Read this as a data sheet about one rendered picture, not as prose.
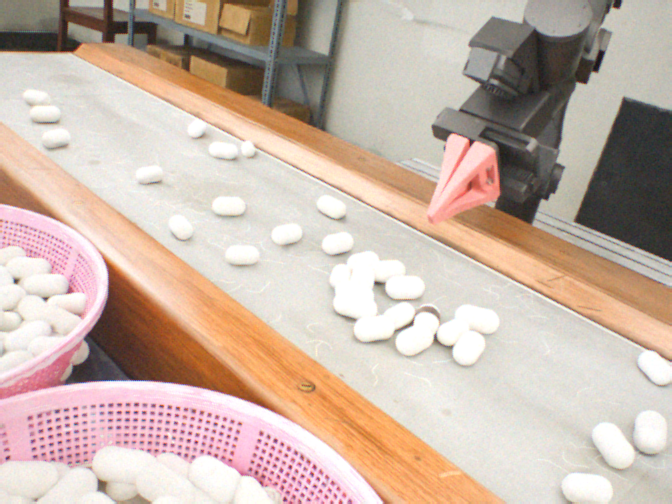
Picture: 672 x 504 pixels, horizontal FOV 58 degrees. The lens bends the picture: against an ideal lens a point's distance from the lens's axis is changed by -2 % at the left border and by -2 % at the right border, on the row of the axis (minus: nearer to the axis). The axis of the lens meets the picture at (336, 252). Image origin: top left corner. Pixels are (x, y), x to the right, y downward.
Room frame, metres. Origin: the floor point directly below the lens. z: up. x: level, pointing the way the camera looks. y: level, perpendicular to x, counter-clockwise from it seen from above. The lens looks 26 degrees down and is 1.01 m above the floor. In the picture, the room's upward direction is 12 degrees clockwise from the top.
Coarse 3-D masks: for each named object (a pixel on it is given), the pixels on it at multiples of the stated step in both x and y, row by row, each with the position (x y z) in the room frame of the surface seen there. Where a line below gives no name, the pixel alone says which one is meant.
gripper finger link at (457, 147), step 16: (448, 144) 0.55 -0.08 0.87; (464, 144) 0.54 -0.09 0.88; (448, 160) 0.54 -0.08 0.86; (448, 176) 0.53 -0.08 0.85; (512, 176) 0.55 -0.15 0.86; (528, 176) 0.55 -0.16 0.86; (464, 192) 0.56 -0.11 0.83; (512, 192) 0.55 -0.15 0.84; (528, 192) 0.55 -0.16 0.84; (432, 208) 0.52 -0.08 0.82
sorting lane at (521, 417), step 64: (0, 64) 1.01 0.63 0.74; (64, 64) 1.10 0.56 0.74; (64, 128) 0.75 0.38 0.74; (128, 128) 0.81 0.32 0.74; (128, 192) 0.60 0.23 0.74; (192, 192) 0.63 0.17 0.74; (256, 192) 0.67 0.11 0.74; (320, 192) 0.72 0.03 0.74; (192, 256) 0.49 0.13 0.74; (320, 256) 0.54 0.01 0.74; (384, 256) 0.57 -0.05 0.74; (448, 256) 0.60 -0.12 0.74; (320, 320) 0.42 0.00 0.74; (448, 320) 0.47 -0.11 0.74; (512, 320) 0.49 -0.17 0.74; (576, 320) 0.52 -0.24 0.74; (384, 384) 0.36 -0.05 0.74; (448, 384) 0.37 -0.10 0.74; (512, 384) 0.39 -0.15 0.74; (576, 384) 0.41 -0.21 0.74; (640, 384) 0.43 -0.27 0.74; (448, 448) 0.31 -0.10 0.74; (512, 448) 0.32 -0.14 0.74; (576, 448) 0.33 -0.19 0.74
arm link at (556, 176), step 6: (558, 168) 0.84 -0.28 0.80; (564, 168) 0.85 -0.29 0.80; (552, 174) 0.84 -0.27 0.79; (558, 174) 0.83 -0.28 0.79; (552, 180) 0.83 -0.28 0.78; (558, 180) 0.83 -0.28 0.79; (552, 186) 0.84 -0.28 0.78; (534, 192) 0.86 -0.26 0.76; (546, 192) 0.85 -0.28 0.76; (552, 192) 0.84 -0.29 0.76; (540, 198) 0.85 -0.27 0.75; (546, 198) 0.85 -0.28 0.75
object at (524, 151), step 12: (444, 108) 0.59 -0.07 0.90; (480, 120) 0.56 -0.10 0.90; (492, 132) 0.56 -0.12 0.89; (504, 132) 0.54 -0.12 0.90; (516, 132) 0.54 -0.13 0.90; (504, 144) 0.54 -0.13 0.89; (516, 144) 0.54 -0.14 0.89; (528, 144) 0.53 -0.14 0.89; (504, 156) 0.56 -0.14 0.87; (516, 156) 0.55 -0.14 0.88; (528, 156) 0.53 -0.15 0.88; (528, 168) 0.55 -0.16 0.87; (540, 180) 0.56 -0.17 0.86
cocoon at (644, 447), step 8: (640, 416) 0.36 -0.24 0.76; (648, 416) 0.36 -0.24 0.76; (656, 416) 0.36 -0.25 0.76; (640, 424) 0.35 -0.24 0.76; (648, 424) 0.35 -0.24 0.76; (656, 424) 0.35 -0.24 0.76; (664, 424) 0.35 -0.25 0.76; (640, 432) 0.34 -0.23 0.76; (648, 432) 0.34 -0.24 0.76; (656, 432) 0.34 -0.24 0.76; (664, 432) 0.34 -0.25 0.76; (640, 440) 0.34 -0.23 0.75; (648, 440) 0.34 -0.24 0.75; (656, 440) 0.33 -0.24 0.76; (664, 440) 0.34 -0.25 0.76; (640, 448) 0.34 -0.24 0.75; (648, 448) 0.33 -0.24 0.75; (656, 448) 0.33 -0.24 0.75
